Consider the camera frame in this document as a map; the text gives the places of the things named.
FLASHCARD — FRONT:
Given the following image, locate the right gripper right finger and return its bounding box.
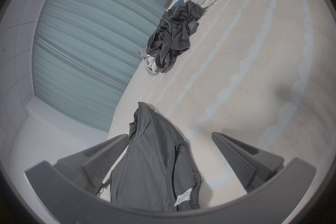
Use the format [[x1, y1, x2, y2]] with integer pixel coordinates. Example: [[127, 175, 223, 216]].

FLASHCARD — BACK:
[[211, 132, 285, 190]]

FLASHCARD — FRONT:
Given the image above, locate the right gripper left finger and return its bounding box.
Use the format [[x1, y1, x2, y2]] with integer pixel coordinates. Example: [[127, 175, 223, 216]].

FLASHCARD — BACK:
[[54, 134, 130, 193]]

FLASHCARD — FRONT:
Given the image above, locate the black T-shirt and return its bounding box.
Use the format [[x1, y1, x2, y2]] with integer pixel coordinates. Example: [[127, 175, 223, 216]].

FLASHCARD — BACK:
[[96, 102, 205, 212]]

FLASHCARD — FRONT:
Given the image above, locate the bed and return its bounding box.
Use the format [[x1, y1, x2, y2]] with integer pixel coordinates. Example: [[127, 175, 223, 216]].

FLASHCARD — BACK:
[[108, 0, 336, 209]]

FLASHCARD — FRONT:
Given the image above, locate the pile of clothes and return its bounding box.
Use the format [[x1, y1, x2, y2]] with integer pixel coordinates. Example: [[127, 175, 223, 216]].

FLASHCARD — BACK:
[[138, 0, 217, 76]]

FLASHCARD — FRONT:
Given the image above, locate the blue-green curtain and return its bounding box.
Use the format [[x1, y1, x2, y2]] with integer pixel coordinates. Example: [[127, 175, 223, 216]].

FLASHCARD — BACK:
[[34, 0, 171, 87], [31, 40, 129, 132]]

